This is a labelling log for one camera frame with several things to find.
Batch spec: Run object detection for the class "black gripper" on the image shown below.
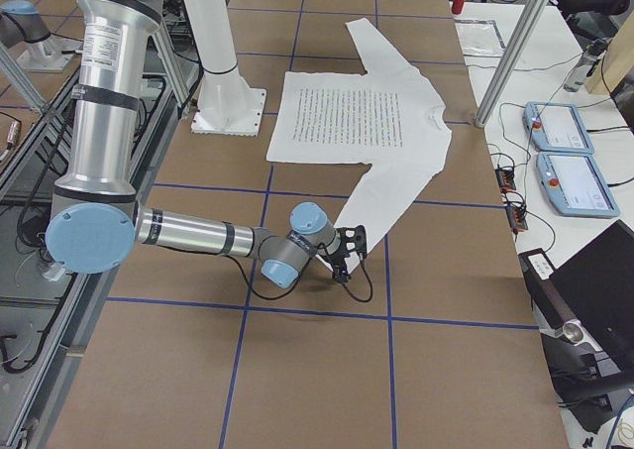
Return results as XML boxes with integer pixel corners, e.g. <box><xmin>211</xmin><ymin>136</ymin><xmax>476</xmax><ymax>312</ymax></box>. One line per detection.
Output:
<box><xmin>332</xmin><ymin>225</ymin><xmax>368</xmax><ymax>281</ymax></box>

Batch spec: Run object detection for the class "upper blue teach pendant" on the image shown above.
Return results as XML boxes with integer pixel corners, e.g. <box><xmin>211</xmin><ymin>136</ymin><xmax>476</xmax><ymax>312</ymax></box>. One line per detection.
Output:
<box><xmin>523</xmin><ymin>101</ymin><xmax>594</xmax><ymax>155</ymax></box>

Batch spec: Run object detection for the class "white long-sleeve printed shirt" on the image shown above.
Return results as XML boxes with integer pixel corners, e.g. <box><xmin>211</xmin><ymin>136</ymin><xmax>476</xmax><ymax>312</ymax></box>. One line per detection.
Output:
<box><xmin>266</xmin><ymin>18</ymin><xmax>452</xmax><ymax>248</ymax></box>

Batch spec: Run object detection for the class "aluminium frame post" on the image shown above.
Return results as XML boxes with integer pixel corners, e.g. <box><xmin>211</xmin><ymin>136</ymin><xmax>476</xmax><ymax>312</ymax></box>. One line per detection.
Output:
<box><xmin>475</xmin><ymin>0</ymin><xmax>549</xmax><ymax>128</ymax></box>

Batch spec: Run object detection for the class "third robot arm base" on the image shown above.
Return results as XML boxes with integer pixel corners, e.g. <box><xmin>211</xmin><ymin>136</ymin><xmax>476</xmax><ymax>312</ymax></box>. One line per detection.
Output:
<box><xmin>1</xmin><ymin>0</ymin><xmax>82</xmax><ymax>72</ymax></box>

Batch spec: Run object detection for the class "clear plastic sheet mat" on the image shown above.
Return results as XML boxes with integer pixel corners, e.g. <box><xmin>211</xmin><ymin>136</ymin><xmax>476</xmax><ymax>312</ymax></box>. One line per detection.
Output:
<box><xmin>455</xmin><ymin>19</ymin><xmax>505</xmax><ymax>57</ymax></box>

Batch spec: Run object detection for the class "black laptop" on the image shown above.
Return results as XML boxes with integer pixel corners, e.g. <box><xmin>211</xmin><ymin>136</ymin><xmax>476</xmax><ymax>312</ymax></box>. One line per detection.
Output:
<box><xmin>551</xmin><ymin>220</ymin><xmax>633</xmax><ymax>368</ymax></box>

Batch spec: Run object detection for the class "aluminium side frame rail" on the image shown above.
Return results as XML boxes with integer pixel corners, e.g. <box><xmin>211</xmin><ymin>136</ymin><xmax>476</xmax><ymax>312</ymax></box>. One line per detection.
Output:
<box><xmin>0</xmin><ymin>47</ymin><xmax>199</xmax><ymax>449</ymax></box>

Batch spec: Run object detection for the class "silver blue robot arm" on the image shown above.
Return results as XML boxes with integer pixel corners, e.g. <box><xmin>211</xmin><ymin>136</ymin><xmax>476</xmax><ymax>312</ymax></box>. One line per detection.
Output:
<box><xmin>46</xmin><ymin>0</ymin><xmax>368</xmax><ymax>288</ymax></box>

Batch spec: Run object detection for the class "black white remote box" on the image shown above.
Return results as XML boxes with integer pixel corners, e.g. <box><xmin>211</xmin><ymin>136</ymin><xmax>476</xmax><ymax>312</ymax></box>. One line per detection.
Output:
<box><xmin>518</xmin><ymin>248</ymin><xmax>555</xmax><ymax>283</ymax></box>

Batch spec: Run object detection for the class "lower blue teach pendant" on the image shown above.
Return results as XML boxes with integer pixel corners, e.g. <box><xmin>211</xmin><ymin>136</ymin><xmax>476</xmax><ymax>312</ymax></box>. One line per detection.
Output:
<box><xmin>536</xmin><ymin>152</ymin><xmax>620</xmax><ymax>218</ymax></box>

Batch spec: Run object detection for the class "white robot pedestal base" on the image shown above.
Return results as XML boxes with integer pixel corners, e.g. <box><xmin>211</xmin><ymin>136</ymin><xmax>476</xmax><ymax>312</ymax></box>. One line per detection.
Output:
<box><xmin>184</xmin><ymin>0</ymin><xmax>266</xmax><ymax>137</ymax></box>

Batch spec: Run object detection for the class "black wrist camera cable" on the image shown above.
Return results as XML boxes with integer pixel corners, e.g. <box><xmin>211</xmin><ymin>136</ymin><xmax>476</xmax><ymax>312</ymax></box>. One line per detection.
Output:
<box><xmin>232</xmin><ymin>250</ymin><xmax>374</xmax><ymax>303</ymax></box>

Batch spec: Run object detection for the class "orange black circuit board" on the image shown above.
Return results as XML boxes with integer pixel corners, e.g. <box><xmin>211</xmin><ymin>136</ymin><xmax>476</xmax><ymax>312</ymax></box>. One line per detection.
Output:
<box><xmin>494</xmin><ymin>167</ymin><xmax>516</xmax><ymax>193</ymax></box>

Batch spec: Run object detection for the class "blue teach pendant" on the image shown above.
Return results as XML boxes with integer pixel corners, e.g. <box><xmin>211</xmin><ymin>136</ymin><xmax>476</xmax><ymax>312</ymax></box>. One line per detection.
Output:
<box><xmin>523</xmin><ymin>101</ymin><xmax>594</xmax><ymax>155</ymax></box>
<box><xmin>536</xmin><ymin>152</ymin><xmax>620</xmax><ymax>218</ymax></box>

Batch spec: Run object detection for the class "silver metal cylinder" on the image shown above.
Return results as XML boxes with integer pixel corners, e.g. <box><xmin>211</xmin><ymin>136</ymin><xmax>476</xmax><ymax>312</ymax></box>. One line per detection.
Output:
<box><xmin>561</xmin><ymin>320</ymin><xmax>585</xmax><ymax>346</ymax></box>

